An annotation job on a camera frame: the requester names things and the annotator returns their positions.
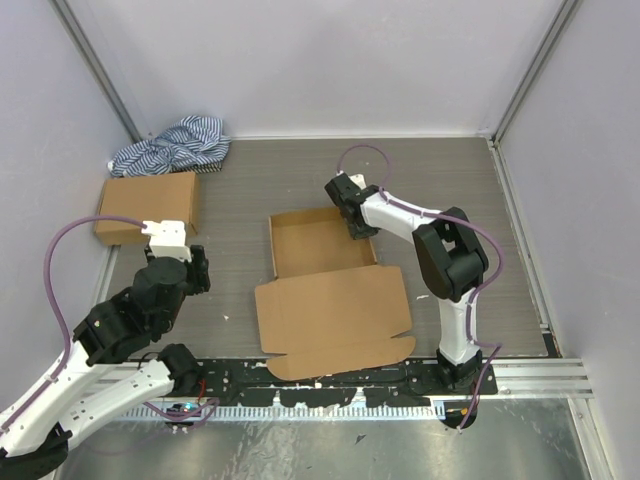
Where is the blue white striped cloth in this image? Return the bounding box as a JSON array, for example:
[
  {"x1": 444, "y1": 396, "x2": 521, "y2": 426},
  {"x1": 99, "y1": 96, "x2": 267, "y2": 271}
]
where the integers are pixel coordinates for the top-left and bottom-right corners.
[{"x1": 107, "y1": 115, "x2": 232, "y2": 178}]

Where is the aluminium frame post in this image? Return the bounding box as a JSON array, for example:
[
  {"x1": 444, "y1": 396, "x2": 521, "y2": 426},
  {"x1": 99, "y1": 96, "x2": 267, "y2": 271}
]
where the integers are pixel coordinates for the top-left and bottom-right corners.
[
  {"x1": 489, "y1": 0, "x2": 583, "y2": 145},
  {"x1": 48, "y1": 0, "x2": 142, "y2": 142}
]

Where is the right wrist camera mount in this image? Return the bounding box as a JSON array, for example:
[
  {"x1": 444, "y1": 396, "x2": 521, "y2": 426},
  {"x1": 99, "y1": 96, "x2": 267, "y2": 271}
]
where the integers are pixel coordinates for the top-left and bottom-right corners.
[{"x1": 349, "y1": 174, "x2": 367, "y2": 189}]

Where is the right aluminium frame post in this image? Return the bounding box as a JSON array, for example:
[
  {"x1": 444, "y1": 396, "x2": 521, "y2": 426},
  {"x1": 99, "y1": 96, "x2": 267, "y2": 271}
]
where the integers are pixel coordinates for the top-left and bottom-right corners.
[{"x1": 489, "y1": 0, "x2": 583, "y2": 145}]

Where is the brown cardboard box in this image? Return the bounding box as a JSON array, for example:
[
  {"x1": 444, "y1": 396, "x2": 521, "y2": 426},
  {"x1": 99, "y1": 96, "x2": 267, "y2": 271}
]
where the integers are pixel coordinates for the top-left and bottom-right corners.
[{"x1": 98, "y1": 172, "x2": 200, "y2": 237}]

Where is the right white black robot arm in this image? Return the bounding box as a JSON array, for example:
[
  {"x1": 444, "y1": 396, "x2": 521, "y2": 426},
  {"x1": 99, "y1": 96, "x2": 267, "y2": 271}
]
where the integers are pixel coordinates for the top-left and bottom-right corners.
[{"x1": 325, "y1": 172, "x2": 489, "y2": 395}]

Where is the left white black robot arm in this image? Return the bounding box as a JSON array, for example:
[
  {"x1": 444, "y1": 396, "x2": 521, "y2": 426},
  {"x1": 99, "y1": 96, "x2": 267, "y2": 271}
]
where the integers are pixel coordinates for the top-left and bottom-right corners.
[{"x1": 1, "y1": 245, "x2": 210, "y2": 479}]

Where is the left aluminium frame post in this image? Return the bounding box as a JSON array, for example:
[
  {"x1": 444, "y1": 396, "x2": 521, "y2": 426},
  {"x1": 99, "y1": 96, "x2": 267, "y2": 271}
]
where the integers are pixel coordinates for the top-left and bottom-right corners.
[{"x1": 48, "y1": 0, "x2": 142, "y2": 142}]

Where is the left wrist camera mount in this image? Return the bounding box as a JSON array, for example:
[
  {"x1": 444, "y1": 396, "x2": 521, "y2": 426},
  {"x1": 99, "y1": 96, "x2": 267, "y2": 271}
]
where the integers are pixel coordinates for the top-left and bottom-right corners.
[{"x1": 141, "y1": 220, "x2": 192, "y2": 262}]

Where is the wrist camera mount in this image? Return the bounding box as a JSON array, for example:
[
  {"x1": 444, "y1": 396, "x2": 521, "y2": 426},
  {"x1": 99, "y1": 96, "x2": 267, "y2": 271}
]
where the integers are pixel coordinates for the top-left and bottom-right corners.
[
  {"x1": 141, "y1": 220, "x2": 192, "y2": 262},
  {"x1": 349, "y1": 174, "x2": 367, "y2": 189}
]

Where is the aluminium front rail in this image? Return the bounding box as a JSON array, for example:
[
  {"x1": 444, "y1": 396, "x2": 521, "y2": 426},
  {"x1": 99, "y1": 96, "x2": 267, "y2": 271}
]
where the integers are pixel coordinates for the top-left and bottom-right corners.
[{"x1": 48, "y1": 357, "x2": 595, "y2": 401}]

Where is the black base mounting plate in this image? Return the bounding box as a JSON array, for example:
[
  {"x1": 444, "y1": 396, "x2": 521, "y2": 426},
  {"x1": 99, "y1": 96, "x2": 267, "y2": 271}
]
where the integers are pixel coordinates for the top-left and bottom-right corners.
[{"x1": 186, "y1": 358, "x2": 475, "y2": 409}]

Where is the slotted grey cable duct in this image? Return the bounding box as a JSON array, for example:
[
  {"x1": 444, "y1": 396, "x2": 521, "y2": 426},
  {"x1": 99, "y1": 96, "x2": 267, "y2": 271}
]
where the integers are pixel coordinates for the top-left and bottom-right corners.
[{"x1": 72, "y1": 402, "x2": 446, "y2": 422}]

